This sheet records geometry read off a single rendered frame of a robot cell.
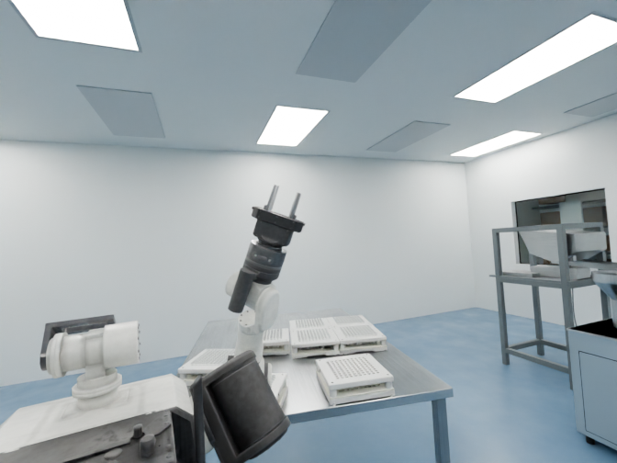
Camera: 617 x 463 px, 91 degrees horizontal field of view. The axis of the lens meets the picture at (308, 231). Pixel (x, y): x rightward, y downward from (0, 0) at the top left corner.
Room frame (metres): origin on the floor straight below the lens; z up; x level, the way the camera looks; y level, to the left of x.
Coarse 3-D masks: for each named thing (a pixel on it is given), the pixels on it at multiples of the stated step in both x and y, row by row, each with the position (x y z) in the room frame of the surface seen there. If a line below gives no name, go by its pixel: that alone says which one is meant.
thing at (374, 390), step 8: (320, 376) 1.27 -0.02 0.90; (320, 384) 1.24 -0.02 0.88; (376, 384) 1.17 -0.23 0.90; (384, 384) 1.17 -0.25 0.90; (328, 392) 1.13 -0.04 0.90; (344, 392) 1.12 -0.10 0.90; (352, 392) 1.12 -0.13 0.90; (360, 392) 1.11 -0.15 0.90; (368, 392) 1.11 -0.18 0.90; (376, 392) 1.12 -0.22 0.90; (384, 392) 1.12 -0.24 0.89; (392, 392) 1.13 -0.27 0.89; (328, 400) 1.11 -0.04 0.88; (336, 400) 1.09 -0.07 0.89; (344, 400) 1.09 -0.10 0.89; (352, 400) 1.10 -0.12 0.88; (360, 400) 1.11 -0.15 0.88
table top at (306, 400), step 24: (312, 312) 2.52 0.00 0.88; (336, 312) 2.47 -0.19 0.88; (216, 336) 2.00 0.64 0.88; (264, 360) 1.54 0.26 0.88; (288, 360) 1.52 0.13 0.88; (312, 360) 1.50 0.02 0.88; (384, 360) 1.46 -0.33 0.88; (408, 360) 1.44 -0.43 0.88; (288, 384) 1.27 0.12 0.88; (312, 384) 1.25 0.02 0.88; (408, 384) 1.21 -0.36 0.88; (432, 384) 1.20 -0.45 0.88; (288, 408) 1.08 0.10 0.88; (312, 408) 1.08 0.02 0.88; (336, 408) 1.08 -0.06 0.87; (360, 408) 1.09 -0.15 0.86; (384, 408) 1.11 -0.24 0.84
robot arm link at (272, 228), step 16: (256, 208) 0.67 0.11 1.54; (256, 224) 0.68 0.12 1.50; (272, 224) 0.67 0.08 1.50; (288, 224) 0.67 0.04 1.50; (304, 224) 0.69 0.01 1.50; (256, 240) 0.72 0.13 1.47; (272, 240) 0.68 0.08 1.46; (288, 240) 0.68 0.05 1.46; (256, 256) 0.67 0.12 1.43; (272, 256) 0.67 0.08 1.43
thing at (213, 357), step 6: (204, 354) 1.44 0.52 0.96; (210, 354) 1.45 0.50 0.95; (216, 354) 1.45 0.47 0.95; (222, 354) 1.43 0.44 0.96; (228, 354) 1.43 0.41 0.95; (234, 354) 1.42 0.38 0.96; (198, 360) 1.36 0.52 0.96; (204, 360) 1.37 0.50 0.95; (210, 360) 1.36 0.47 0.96; (216, 360) 1.37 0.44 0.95; (222, 360) 1.36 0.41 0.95
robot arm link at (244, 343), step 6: (240, 336) 0.75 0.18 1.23; (246, 336) 0.74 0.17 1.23; (252, 336) 0.74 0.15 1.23; (258, 336) 0.76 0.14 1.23; (240, 342) 0.76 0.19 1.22; (246, 342) 0.75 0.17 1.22; (252, 342) 0.75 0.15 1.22; (258, 342) 0.77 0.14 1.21; (240, 348) 0.77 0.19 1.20; (246, 348) 0.76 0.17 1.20; (252, 348) 0.76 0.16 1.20; (258, 348) 0.78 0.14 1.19; (258, 354) 0.78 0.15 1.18; (228, 360) 0.81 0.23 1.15; (258, 360) 0.79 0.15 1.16
